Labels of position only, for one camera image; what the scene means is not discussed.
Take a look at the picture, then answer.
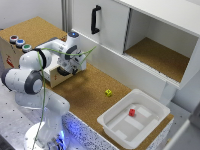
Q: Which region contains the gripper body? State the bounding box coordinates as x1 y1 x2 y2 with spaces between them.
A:
67 54 87 76

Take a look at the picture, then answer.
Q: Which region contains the wooden drawer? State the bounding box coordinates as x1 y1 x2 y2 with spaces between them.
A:
44 62 76 89

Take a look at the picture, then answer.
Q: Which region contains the wooden drawer box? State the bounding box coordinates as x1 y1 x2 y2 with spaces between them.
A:
0 16 70 78

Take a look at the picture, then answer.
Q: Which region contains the yellow block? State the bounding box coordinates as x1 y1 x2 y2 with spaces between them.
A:
104 89 113 98

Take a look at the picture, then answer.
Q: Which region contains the white sliding door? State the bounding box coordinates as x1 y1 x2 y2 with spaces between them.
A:
72 0 131 55

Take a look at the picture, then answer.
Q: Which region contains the green button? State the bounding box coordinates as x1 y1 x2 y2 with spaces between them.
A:
21 43 33 54

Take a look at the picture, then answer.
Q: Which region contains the blue button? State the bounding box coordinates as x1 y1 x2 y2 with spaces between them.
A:
15 38 26 48

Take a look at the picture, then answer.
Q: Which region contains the red button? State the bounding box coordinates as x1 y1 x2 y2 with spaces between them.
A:
9 34 20 44

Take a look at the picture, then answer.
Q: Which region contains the pink block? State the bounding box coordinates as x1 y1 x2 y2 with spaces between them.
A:
128 108 137 117

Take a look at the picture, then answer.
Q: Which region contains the white plastic box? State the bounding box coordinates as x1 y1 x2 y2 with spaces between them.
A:
96 88 172 150

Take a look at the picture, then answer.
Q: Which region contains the white cabinet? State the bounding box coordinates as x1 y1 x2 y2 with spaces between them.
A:
67 0 200 107

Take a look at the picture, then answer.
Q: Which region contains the black drawer handle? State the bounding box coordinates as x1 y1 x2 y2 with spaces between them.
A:
57 66 70 77

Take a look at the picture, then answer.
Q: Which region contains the green cable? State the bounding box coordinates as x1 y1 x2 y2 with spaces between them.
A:
31 45 99 150

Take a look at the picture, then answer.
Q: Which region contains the black door handle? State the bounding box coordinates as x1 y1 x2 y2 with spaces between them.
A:
90 4 102 36

